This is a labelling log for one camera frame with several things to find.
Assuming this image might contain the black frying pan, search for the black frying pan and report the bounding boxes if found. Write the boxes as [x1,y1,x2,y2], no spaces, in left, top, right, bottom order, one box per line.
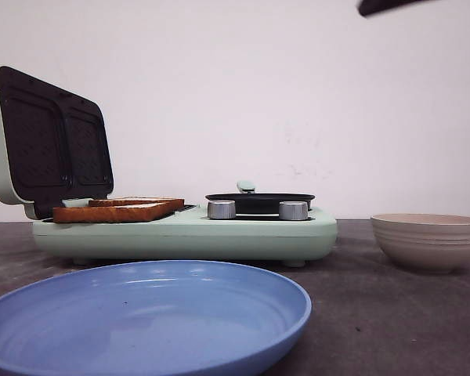
[205,180,315,215]

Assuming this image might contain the toast slice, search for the toast slice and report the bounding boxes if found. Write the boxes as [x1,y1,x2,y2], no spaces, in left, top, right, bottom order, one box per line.
[52,202,179,223]
[88,197,185,210]

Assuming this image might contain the silver right control knob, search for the silver right control knob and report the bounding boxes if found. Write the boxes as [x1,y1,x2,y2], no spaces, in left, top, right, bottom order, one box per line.
[279,201,309,221]

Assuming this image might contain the mint green breakfast maker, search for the mint green breakfast maker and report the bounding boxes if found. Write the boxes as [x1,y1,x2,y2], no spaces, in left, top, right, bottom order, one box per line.
[32,206,338,266]

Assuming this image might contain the mint green hinged lid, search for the mint green hinged lid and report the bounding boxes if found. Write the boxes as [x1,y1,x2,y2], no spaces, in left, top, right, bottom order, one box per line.
[0,66,114,220]

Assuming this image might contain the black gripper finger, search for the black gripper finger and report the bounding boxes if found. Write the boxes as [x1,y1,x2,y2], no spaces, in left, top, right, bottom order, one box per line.
[356,0,433,16]

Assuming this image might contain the silver control knob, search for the silver control knob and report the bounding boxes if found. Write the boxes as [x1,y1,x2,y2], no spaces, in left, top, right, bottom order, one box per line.
[207,200,237,220]
[279,201,309,221]

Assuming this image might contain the silver left control knob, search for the silver left control knob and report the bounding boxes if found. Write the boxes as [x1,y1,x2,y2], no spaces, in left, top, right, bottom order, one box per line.
[207,200,237,220]

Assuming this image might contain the blue plate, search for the blue plate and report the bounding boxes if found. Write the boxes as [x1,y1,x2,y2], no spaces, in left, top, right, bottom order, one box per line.
[0,260,312,375]

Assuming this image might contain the cream ribbed bowl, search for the cream ribbed bowl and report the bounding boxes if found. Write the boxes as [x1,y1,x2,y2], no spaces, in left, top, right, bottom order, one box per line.
[371,213,470,273]

